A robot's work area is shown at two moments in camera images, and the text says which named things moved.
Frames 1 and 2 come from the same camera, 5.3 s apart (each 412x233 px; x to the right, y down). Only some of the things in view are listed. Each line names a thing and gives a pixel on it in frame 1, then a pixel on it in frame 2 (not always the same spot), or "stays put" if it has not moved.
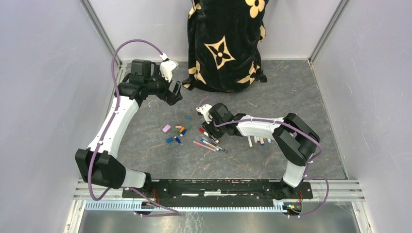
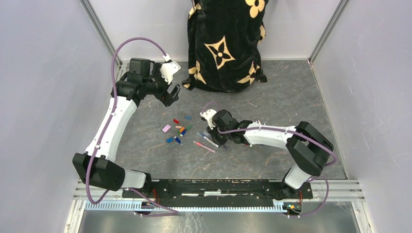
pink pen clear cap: x=204 y=145 stays put
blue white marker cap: x=183 y=132 stays put
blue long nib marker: x=216 y=145 → x=207 y=139
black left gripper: x=170 y=98 stays put
